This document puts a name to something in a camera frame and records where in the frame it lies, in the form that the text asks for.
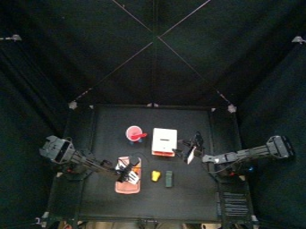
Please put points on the orange toy carrot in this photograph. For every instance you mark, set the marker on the orange toy carrot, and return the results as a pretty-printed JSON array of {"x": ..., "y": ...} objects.
[{"x": 136, "y": 170}]

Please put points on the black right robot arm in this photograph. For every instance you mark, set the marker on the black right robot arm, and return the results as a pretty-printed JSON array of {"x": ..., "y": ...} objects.
[{"x": 251, "y": 152}]

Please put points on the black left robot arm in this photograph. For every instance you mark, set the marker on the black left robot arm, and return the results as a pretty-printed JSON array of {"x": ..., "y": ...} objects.
[{"x": 75, "y": 157}]

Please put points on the pink rectangular tray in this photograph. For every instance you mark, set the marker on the pink rectangular tray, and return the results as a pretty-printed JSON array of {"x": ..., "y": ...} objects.
[{"x": 128, "y": 186}]

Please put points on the yellow small block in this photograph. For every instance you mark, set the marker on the yellow small block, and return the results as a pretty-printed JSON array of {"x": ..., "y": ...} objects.
[{"x": 155, "y": 175}]

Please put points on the white box with orange edge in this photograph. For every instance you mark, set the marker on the white box with orange edge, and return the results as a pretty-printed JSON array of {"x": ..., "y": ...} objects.
[{"x": 163, "y": 141}]

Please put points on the dark green rectangular block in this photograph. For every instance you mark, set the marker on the dark green rectangular block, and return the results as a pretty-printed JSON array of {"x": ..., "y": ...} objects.
[{"x": 168, "y": 179}]

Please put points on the pink cup with red spoon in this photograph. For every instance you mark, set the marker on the pink cup with red spoon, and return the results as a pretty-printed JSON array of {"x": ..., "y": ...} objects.
[{"x": 133, "y": 133}]

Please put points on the grey frame middle bracket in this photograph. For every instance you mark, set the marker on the grey frame middle bracket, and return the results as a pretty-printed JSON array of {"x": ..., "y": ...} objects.
[{"x": 152, "y": 105}]

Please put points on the grey frame corner bracket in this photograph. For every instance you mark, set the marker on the grey frame corner bracket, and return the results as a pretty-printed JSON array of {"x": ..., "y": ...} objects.
[
  {"x": 298, "y": 39},
  {"x": 231, "y": 108},
  {"x": 14, "y": 38},
  {"x": 72, "y": 104}
]

